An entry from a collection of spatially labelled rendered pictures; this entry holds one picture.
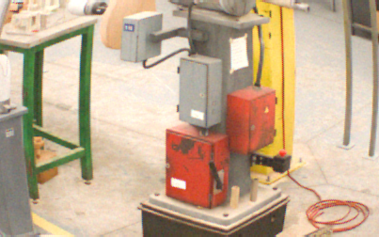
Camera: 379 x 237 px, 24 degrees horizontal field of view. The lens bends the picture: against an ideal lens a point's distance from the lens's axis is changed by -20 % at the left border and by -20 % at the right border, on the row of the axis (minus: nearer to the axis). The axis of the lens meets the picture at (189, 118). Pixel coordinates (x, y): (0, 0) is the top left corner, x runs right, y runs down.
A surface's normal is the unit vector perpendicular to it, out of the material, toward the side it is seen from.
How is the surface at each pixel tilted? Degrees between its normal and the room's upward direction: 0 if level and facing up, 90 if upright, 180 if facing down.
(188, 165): 90
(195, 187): 90
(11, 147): 90
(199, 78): 90
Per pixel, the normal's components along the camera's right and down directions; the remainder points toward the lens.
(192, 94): -0.62, 0.24
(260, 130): 0.78, 0.22
